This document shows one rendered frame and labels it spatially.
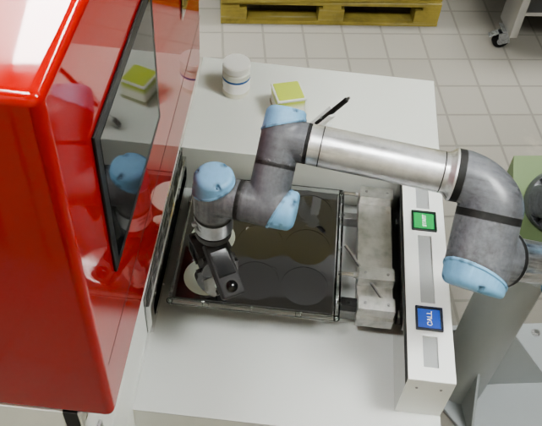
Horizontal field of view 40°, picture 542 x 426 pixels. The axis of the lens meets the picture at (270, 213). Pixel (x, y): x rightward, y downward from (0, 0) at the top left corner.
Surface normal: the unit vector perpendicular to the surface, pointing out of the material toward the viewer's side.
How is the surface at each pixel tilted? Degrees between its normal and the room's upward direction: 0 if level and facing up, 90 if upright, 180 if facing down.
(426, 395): 90
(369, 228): 0
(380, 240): 0
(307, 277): 0
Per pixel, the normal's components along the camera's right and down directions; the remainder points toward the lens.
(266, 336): 0.06, -0.64
